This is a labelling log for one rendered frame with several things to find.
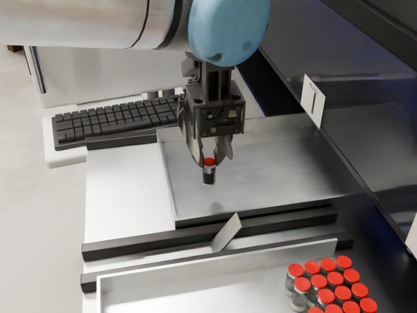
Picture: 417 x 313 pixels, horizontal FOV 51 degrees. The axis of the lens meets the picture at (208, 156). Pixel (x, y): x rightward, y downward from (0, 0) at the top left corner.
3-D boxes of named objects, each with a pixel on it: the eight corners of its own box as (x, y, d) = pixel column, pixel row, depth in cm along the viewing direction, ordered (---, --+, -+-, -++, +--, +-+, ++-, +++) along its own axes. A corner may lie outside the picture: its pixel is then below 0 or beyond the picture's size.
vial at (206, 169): (214, 177, 73) (214, 157, 71) (216, 185, 72) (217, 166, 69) (201, 179, 73) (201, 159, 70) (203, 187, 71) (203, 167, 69)
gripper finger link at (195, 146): (188, 186, 65) (192, 135, 60) (182, 163, 70) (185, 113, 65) (208, 185, 66) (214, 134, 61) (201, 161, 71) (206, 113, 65)
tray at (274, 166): (314, 125, 94) (316, 110, 91) (375, 206, 73) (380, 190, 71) (157, 143, 88) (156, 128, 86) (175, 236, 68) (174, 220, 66)
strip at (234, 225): (235, 239, 67) (237, 212, 64) (241, 254, 65) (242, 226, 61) (144, 254, 65) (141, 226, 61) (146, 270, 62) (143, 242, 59)
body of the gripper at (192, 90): (191, 143, 59) (188, 61, 52) (182, 112, 66) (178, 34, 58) (246, 137, 60) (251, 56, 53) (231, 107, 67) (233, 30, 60)
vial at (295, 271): (296, 282, 60) (301, 261, 58) (302, 296, 59) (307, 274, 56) (282, 285, 60) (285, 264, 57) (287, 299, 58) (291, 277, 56)
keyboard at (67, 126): (202, 95, 119) (202, 87, 118) (219, 120, 109) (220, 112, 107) (51, 120, 109) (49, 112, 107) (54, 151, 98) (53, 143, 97)
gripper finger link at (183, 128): (177, 144, 66) (179, 92, 61) (175, 138, 67) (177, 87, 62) (207, 143, 67) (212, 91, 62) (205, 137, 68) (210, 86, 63)
